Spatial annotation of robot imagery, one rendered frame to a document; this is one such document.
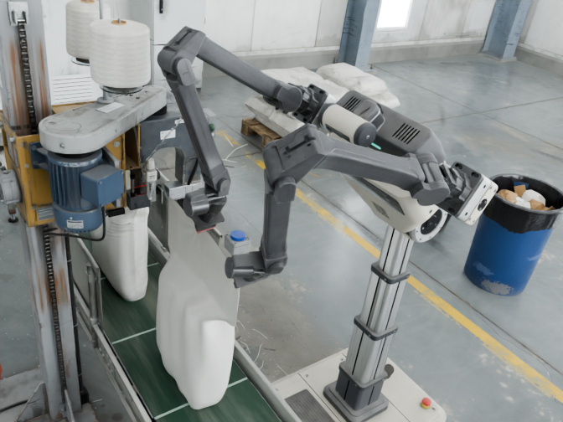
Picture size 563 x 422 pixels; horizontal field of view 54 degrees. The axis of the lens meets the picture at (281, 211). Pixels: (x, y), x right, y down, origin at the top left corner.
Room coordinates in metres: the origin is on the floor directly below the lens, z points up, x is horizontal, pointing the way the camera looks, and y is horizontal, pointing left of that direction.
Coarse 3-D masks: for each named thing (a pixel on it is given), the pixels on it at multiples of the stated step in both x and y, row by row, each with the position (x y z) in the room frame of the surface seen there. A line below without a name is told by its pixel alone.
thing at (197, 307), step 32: (192, 224) 1.54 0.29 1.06; (192, 256) 1.53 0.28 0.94; (224, 256) 1.36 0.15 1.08; (160, 288) 1.57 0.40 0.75; (192, 288) 1.47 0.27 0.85; (224, 288) 1.35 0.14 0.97; (160, 320) 1.54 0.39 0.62; (192, 320) 1.38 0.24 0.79; (224, 320) 1.32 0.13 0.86; (160, 352) 1.58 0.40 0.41; (192, 352) 1.35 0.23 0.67; (224, 352) 1.37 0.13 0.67; (192, 384) 1.34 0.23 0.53; (224, 384) 1.38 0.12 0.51
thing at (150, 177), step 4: (148, 160) 1.65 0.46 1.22; (152, 160) 1.65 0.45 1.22; (148, 164) 1.65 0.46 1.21; (152, 164) 1.65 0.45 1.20; (144, 168) 1.66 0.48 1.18; (148, 168) 1.64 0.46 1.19; (152, 168) 1.65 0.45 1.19; (148, 172) 1.64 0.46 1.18; (152, 172) 1.65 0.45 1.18; (156, 172) 1.65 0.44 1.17; (144, 176) 1.65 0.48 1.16; (148, 176) 1.64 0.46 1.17; (152, 176) 1.65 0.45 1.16; (156, 176) 1.65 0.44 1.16; (144, 180) 1.67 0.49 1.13; (148, 180) 1.64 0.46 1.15; (152, 180) 1.65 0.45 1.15
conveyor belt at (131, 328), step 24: (120, 312) 1.81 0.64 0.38; (144, 312) 1.83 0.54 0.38; (120, 336) 1.67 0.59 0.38; (144, 336) 1.69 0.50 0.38; (144, 360) 1.56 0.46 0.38; (144, 384) 1.44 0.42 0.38; (168, 384) 1.45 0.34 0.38; (240, 384) 1.50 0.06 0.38; (144, 408) 1.40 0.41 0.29; (168, 408) 1.35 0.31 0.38; (216, 408) 1.38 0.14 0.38; (240, 408) 1.39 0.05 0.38; (264, 408) 1.41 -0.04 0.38
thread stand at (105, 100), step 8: (88, 0) 1.73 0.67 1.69; (80, 64) 1.67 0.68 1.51; (88, 64) 1.67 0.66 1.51; (104, 88) 1.49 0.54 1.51; (112, 88) 1.48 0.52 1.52; (120, 88) 1.49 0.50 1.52; (128, 88) 1.50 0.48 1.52; (136, 88) 1.52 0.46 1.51; (104, 96) 1.62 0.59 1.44; (104, 104) 1.60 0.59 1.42
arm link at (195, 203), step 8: (224, 184) 1.42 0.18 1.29; (192, 192) 1.42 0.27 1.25; (200, 192) 1.42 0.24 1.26; (208, 192) 1.42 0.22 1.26; (216, 192) 1.43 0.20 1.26; (224, 192) 1.43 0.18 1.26; (184, 200) 1.40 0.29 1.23; (192, 200) 1.38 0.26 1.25; (200, 200) 1.40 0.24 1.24; (184, 208) 1.40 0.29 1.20; (192, 208) 1.37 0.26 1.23; (200, 208) 1.39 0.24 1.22; (208, 208) 1.40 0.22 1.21; (192, 216) 1.38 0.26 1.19
